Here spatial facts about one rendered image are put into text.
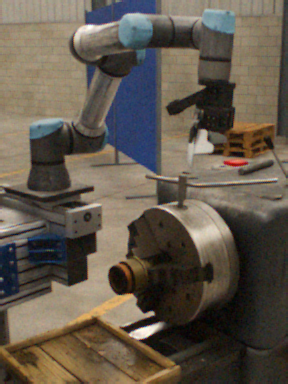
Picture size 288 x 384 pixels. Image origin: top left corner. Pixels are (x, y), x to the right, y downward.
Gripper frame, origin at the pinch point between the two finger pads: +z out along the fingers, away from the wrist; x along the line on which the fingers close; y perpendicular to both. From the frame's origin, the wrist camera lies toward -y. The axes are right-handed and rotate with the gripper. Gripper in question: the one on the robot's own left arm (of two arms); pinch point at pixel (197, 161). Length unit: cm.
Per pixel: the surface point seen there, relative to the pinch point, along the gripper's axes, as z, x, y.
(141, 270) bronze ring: 25.6, -13.7, -7.6
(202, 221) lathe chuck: 14.3, -2.5, 3.4
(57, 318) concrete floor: 154, 140, -126
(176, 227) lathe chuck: 15.8, -6.0, -2.1
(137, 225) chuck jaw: 18.5, -3.5, -13.6
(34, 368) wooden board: 48, -32, -26
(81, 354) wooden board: 48, -22, -19
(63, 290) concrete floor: 157, 179, -146
